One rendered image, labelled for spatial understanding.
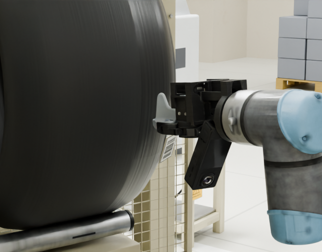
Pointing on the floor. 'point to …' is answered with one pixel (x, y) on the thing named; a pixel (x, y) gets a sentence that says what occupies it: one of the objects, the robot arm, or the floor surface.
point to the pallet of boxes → (304, 46)
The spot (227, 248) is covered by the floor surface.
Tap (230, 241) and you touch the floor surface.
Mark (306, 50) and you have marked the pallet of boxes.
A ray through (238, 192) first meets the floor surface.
